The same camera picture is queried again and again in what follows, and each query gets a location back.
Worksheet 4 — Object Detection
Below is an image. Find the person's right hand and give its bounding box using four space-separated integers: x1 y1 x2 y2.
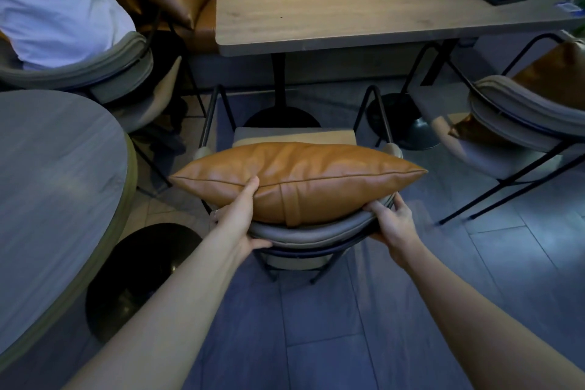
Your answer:
363 192 424 270

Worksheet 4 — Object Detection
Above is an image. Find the person's left hand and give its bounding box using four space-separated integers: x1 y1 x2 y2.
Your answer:
214 176 273 263

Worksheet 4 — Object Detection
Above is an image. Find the grey chair with black frame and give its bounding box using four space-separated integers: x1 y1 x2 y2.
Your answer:
0 31 207 198
402 33 585 226
194 85 405 285

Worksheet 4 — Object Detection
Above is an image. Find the person's right forearm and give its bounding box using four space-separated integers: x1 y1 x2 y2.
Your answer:
402 241 585 390

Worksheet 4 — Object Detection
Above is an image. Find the person's left forearm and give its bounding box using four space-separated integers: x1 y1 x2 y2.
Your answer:
63 229 244 390

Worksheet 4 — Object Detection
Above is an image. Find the round grey wooden table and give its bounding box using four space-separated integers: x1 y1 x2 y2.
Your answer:
0 90 204 374

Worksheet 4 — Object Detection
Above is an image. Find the rectangular wooden table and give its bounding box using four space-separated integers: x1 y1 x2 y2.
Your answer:
215 0 585 151

